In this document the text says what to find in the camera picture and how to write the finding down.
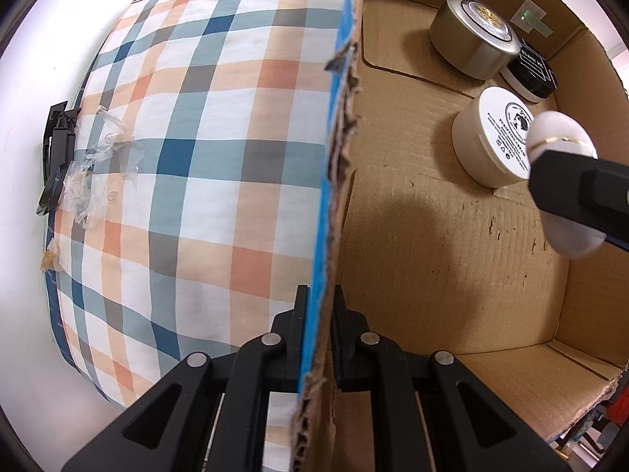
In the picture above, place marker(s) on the black round tin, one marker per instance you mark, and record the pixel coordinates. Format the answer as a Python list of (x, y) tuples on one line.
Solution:
[(533, 76)]

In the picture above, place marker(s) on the brown cardboard box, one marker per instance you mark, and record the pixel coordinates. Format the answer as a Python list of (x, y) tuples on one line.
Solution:
[(427, 255)]

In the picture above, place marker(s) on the black plastic clip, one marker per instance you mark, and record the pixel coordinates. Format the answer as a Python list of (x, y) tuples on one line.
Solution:
[(56, 157)]

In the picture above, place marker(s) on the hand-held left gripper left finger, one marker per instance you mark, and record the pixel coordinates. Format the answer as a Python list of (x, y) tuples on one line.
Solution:
[(236, 393)]

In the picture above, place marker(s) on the white round jar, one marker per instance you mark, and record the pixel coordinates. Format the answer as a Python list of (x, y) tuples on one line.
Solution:
[(484, 147)]

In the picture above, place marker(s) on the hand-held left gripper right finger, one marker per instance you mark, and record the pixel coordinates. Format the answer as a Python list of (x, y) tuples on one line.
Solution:
[(393, 393)]

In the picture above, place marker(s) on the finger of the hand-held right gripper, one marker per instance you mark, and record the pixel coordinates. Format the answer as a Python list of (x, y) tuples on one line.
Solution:
[(585, 191)]

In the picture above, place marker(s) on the checked tablecloth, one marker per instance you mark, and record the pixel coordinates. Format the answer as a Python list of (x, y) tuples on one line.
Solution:
[(196, 157)]

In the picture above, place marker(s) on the clear crumpled plastic tape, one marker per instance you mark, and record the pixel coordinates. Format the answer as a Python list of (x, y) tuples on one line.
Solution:
[(98, 157)]

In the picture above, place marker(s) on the silver round tin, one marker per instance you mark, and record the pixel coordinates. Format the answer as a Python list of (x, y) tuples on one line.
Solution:
[(467, 44)]

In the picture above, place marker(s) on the white rounded compact case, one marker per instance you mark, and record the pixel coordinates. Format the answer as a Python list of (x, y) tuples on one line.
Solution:
[(560, 132)]

